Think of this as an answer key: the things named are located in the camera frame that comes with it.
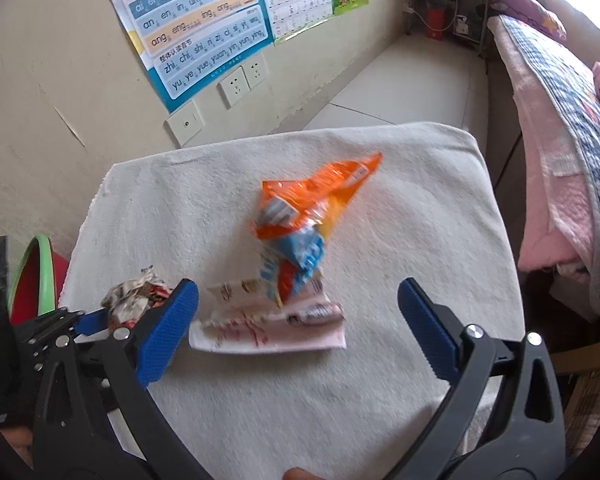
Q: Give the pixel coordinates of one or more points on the white cloth cover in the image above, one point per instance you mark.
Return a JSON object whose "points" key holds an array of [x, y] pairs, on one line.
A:
{"points": [[380, 200]]}

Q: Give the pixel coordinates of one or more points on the dark storage shelf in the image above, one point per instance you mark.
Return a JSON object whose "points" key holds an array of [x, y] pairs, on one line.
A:
{"points": [[472, 15]]}

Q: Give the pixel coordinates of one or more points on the red basin with green rim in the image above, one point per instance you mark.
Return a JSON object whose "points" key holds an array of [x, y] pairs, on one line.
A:
{"points": [[27, 300]]}

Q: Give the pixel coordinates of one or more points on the wooden chair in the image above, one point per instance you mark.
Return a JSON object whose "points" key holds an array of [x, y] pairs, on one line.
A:
{"points": [[575, 357]]}

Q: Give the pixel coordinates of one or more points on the plaid quilt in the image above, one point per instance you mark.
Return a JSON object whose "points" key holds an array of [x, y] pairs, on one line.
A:
{"points": [[565, 75]]}

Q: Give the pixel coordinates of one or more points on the orange snack wrapper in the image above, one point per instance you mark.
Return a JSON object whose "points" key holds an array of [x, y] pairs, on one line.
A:
{"points": [[300, 195]]}

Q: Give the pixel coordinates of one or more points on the white red-printed wrapper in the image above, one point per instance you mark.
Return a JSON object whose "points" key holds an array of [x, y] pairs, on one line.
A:
{"points": [[260, 335]]}

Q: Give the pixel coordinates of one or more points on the red item on shelf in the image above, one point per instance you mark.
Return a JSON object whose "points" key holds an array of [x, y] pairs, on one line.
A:
{"points": [[435, 22]]}

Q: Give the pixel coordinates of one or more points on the white wall socket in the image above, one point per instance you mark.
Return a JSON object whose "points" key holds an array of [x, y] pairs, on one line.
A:
{"points": [[234, 87], [255, 71]]}

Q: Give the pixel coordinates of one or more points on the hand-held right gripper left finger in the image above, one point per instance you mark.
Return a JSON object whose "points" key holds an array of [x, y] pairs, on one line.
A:
{"points": [[165, 330]]}

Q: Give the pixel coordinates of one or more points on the pink blanket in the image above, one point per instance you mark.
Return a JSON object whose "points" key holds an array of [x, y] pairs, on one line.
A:
{"points": [[540, 185]]}

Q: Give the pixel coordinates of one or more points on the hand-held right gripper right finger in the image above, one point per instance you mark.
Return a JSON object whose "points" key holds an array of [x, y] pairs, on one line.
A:
{"points": [[430, 330]]}

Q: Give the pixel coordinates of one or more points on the pink floral pillow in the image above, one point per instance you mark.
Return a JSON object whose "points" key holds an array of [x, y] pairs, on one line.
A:
{"points": [[530, 7]]}

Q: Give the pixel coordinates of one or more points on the blue wall poster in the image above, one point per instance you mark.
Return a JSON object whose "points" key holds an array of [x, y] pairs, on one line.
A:
{"points": [[195, 25]]}

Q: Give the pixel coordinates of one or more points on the person's right hand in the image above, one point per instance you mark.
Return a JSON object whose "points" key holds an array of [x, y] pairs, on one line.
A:
{"points": [[302, 475]]}

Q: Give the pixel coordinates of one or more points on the white red wrapper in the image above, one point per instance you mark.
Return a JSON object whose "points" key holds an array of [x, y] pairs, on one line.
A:
{"points": [[130, 295]]}

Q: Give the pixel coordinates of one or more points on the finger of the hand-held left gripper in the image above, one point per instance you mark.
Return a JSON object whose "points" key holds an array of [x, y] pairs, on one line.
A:
{"points": [[92, 321]]}

